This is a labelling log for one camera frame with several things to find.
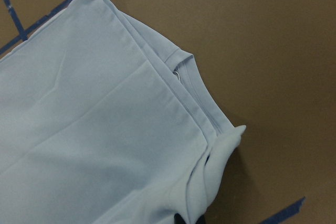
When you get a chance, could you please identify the light blue t-shirt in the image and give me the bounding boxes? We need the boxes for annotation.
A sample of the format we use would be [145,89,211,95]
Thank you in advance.
[1,0,245,223]

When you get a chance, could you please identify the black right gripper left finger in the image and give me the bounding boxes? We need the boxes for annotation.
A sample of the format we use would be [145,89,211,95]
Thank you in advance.
[174,214,186,224]

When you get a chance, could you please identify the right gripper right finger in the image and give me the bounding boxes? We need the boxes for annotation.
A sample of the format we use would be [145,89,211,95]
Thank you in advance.
[196,215,206,224]

